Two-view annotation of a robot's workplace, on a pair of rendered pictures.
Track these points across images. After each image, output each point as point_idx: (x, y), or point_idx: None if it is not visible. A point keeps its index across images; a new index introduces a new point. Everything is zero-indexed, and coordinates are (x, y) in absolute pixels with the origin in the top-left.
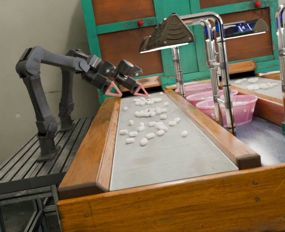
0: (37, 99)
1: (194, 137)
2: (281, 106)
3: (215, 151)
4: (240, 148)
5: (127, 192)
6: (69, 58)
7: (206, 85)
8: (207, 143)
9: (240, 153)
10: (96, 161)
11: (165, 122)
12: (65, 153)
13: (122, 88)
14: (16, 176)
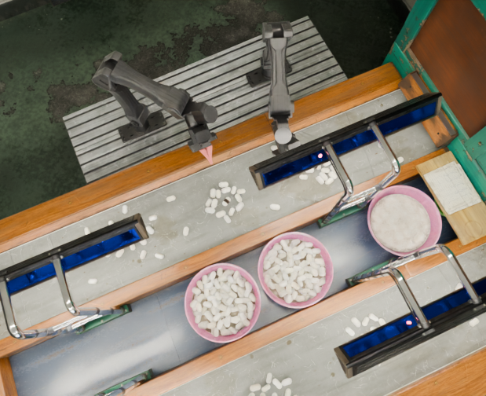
0: (117, 100)
1: (88, 291)
2: (164, 373)
3: (37, 320)
4: (10, 344)
5: None
6: (155, 98)
7: (436, 232)
8: (63, 309)
9: (0, 345)
10: (12, 235)
11: (165, 240)
12: (140, 145)
13: (403, 86)
14: (80, 137)
